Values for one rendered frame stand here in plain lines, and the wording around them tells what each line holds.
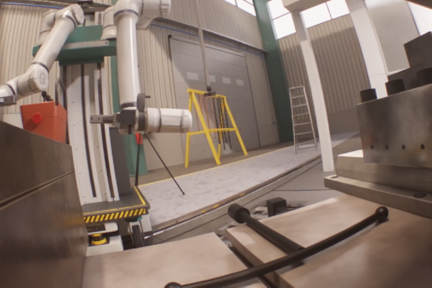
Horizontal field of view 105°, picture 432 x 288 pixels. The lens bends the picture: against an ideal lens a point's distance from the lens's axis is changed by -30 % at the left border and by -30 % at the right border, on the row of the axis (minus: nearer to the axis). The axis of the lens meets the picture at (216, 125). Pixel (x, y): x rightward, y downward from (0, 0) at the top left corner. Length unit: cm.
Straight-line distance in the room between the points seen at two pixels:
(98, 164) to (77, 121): 33
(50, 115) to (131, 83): 35
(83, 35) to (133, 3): 79
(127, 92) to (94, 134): 83
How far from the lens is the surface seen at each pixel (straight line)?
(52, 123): 77
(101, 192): 171
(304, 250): 58
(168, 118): 80
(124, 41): 102
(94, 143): 170
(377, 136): 83
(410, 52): 86
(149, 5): 114
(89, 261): 80
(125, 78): 94
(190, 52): 1022
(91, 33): 184
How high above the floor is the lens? 62
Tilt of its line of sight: 4 degrees up
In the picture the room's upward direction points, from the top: 8 degrees counter-clockwise
